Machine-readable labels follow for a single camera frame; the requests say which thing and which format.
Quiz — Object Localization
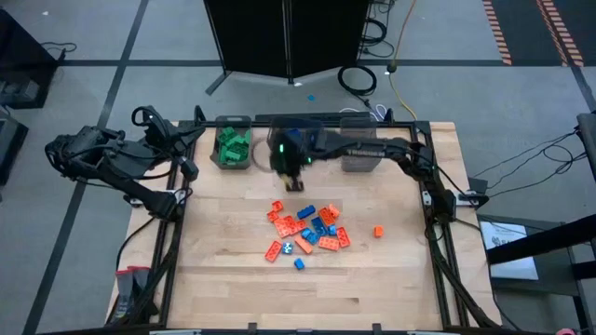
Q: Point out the yellow cable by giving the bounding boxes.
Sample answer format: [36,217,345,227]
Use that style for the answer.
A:
[387,0,419,121]

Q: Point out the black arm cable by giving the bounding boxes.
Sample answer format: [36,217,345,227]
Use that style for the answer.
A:
[115,216,159,271]

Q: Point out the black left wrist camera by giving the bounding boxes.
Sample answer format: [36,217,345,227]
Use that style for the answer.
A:
[146,118,181,148]

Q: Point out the grey plastic bin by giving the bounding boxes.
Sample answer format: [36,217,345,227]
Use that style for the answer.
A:
[265,115,325,159]
[210,114,255,170]
[339,115,383,173]

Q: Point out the grey red-tipped device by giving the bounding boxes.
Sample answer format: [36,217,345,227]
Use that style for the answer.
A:
[115,265,151,323]

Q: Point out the white cable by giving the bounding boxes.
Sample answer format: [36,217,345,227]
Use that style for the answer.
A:
[339,104,388,123]

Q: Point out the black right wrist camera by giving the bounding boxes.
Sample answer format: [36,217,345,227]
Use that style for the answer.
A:
[297,127,327,153]

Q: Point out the black table frame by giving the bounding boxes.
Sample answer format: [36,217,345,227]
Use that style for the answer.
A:
[105,105,502,332]

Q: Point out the black cable bundle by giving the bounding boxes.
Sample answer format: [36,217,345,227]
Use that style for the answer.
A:
[360,0,397,60]

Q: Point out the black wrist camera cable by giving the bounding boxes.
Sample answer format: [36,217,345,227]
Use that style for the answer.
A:
[131,105,162,139]

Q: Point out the black cart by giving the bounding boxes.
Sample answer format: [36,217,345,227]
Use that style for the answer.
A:
[0,8,60,111]

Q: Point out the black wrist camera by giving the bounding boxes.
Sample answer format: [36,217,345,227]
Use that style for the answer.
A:
[146,118,181,148]
[297,127,327,153]

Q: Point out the black folding partition screen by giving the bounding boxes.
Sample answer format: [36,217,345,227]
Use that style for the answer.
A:
[203,0,372,97]

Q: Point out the white paper sheet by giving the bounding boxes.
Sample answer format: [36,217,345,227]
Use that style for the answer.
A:
[479,221,540,281]

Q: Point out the black desk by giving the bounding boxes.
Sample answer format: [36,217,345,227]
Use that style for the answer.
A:
[576,111,596,171]

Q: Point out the black floor cables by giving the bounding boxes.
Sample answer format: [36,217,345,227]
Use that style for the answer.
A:
[469,131,589,199]

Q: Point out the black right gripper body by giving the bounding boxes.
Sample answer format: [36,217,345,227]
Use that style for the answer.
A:
[272,129,312,176]

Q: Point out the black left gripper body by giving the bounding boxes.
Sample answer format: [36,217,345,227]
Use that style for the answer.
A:
[157,127,187,162]

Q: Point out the black beam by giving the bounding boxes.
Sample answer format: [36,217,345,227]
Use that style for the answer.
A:
[486,213,596,266]

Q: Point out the black box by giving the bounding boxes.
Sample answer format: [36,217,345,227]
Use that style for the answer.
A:
[0,115,29,187]

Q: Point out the black floor cable coil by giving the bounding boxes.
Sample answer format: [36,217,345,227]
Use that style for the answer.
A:
[337,63,378,97]

